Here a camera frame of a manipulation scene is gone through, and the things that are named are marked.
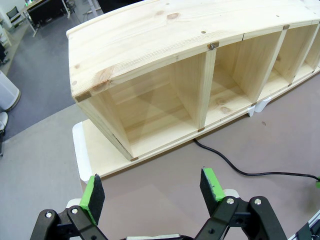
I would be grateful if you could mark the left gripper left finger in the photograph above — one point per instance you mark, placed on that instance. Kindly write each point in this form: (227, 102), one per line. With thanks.
(93, 200)

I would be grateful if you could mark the white shelf foot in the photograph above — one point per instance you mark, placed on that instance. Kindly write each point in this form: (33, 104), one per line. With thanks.
(250, 111)
(262, 105)
(81, 155)

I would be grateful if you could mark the black mesh office chair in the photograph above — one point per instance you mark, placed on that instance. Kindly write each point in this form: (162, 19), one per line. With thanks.
(13, 15)

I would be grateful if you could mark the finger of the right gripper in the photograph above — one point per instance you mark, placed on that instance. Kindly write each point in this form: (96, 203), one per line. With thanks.
(318, 182)

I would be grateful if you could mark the desk with black panel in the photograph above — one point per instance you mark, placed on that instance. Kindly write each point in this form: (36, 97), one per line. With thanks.
(47, 12)

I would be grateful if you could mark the light wooden cubby shelf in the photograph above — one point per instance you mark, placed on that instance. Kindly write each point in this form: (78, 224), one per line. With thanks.
(150, 37)

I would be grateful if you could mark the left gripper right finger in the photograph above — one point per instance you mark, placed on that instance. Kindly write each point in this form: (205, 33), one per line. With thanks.
(210, 190)

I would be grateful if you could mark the white cylindrical air purifier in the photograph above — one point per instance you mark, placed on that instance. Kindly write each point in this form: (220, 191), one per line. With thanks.
(8, 92)

